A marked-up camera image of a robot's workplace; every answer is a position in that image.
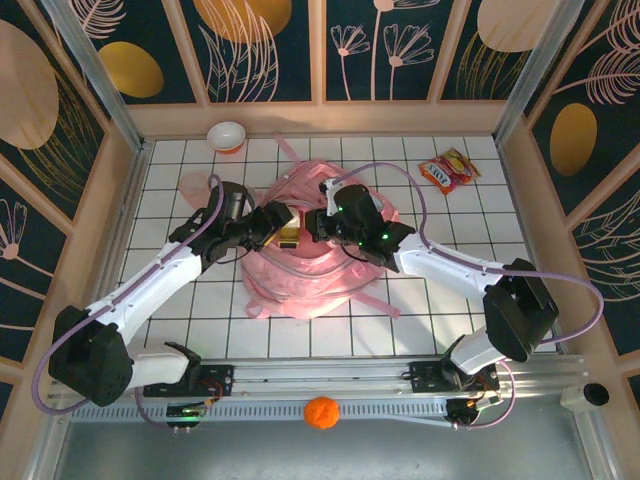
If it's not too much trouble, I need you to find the pink student backpack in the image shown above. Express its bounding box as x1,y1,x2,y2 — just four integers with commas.
239,132,402,321

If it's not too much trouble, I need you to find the translucent pink plastic cup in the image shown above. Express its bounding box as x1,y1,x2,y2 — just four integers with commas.
179,171,221,206

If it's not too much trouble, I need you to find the orange white bowl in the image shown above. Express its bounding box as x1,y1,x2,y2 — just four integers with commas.
206,121,247,155

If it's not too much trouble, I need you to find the red snack packet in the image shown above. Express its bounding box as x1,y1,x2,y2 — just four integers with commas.
418,147,482,195

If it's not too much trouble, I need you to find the orange ball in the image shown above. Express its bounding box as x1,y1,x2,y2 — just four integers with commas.
303,396,341,430

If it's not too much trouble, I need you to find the left controller board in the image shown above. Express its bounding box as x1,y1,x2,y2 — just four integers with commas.
166,402,207,431

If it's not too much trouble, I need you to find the controller board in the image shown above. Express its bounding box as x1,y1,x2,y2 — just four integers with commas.
166,402,207,431
446,394,502,431

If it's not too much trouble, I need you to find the right controller board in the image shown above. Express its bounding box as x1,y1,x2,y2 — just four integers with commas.
446,394,502,431

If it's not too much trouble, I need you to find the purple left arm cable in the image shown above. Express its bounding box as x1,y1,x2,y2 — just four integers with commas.
32,173,226,432

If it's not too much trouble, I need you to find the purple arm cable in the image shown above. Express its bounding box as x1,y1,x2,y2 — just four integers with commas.
32,173,226,432
327,162,606,432

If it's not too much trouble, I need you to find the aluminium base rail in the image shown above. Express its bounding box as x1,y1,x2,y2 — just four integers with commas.
49,353,589,401

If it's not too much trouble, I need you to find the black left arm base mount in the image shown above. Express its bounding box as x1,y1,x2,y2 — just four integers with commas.
143,363,235,399

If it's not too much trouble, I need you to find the slotted grey cable duct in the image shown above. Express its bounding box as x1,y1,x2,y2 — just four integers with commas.
69,399,451,422

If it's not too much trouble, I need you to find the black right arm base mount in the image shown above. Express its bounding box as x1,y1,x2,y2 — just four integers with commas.
409,360,501,396

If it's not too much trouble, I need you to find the aluminium frame post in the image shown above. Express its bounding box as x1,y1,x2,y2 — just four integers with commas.
42,0,149,151
492,0,601,146

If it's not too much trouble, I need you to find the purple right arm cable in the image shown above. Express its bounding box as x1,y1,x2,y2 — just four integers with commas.
327,162,606,432

